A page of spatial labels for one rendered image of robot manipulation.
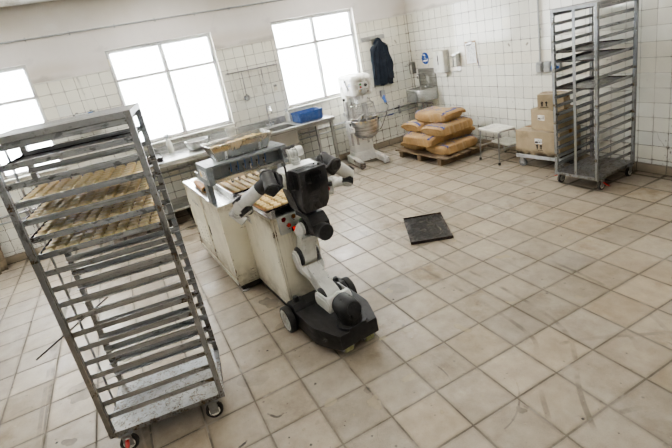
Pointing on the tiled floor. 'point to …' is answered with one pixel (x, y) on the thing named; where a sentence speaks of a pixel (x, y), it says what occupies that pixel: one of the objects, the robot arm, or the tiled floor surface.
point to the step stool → (498, 137)
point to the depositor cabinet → (223, 236)
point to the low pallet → (439, 155)
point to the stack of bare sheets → (427, 228)
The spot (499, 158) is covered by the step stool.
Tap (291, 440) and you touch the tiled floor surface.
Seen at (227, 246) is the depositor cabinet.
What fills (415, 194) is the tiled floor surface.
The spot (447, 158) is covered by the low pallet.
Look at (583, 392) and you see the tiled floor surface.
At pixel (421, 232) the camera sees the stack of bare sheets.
